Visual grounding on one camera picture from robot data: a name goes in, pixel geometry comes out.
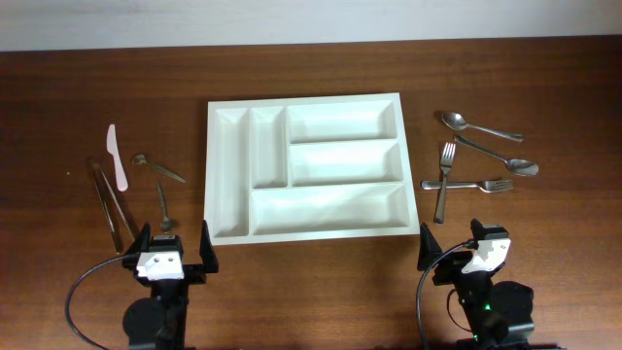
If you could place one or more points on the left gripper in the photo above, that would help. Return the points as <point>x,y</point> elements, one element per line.
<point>195,274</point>

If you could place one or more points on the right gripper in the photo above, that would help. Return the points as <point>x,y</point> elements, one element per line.
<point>448,271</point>

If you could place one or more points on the large metal spoon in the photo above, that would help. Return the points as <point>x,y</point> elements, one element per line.
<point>457,122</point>
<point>516,166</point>

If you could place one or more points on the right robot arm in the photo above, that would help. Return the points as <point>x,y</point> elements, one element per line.
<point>499,315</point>

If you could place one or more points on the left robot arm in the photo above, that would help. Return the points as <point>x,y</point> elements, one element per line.
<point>159,320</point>

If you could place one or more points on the small teaspoon lower left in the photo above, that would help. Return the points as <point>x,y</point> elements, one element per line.
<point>166,224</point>

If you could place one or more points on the small teaspoon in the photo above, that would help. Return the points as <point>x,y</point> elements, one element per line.
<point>166,224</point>
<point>142,159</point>

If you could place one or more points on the metal tongs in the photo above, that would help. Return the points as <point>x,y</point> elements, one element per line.
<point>111,206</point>

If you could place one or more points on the horizontal metal fork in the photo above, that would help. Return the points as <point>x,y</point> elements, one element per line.
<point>486,186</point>

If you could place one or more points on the small teaspoon upper left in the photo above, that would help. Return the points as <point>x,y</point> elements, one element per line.
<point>142,159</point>

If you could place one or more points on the pink plastic knife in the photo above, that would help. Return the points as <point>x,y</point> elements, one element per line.
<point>113,150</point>

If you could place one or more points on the white plastic cutlery tray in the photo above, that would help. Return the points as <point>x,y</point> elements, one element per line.
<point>310,168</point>

